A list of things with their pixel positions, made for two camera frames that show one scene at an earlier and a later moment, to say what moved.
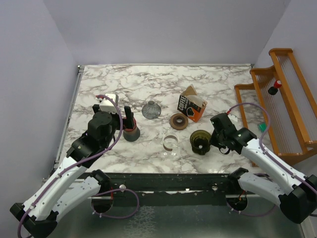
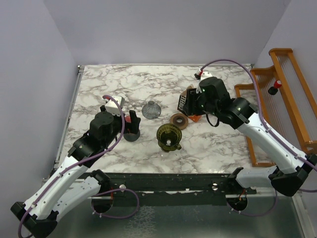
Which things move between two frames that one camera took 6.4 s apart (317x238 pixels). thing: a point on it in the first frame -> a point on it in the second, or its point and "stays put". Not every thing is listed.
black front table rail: (166, 189) stays put
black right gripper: (214, 142) -> (199, 112)
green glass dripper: (200, 141) -> (169, 136)
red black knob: (273, 90) stays put
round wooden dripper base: (179, 121) stays put
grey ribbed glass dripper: (151, 110) stays put
